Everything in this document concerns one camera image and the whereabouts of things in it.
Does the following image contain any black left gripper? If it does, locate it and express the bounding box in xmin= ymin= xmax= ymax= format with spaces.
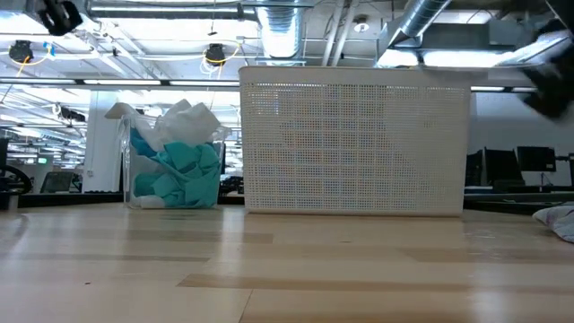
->
xmin=37 ymin=0 xmax=84 ymax=38

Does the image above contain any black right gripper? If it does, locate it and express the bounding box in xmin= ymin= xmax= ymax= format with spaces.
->
xmin=521 ymin=56 xmax=574 ymax=121

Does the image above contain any white striped sock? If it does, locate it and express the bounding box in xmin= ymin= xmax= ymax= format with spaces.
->
xmin=532 ymin=205 xmax=574 ymax=245

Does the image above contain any white cloth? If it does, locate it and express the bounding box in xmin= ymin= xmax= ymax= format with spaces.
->
xmin=104 ymin=99 xmax=222 ymax=153

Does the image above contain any teal garment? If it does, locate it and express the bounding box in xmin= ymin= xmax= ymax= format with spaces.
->
xmin=133 ymin=141 xmax=222 ymax=209

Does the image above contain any white mesh garment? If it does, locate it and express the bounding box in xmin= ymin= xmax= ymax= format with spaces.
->
xmin=134 ymin=194 xmax=168 ymax=210

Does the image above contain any black background monitor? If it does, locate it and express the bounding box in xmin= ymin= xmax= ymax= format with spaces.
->
xmin=483 ymin=147 xmax=522 ymax=189
xmin=516 ymin=145 xmax=558 ymax=173

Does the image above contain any tall clear plastic bin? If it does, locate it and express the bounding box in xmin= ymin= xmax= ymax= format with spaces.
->
xmin=117 ymin=111 xmax=229 ymax=211

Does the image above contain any white perforated plastic basket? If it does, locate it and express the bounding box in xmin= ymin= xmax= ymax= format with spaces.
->
xmin=238 ymin=65 xmax=473 ymax=218

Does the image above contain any black ceiling camera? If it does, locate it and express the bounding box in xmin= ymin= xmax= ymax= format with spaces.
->
xmin=204 ymin=42 xmax=228 ymax=68
xmin=7 ymin=39 xmax=36 ymax=65

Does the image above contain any silver ventilation duct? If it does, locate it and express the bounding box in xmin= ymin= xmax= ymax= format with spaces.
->
xmin=254 ymin=0 xmax=311 ymax=62
xmin=376 ymin=0 xmax=452 ymax=50

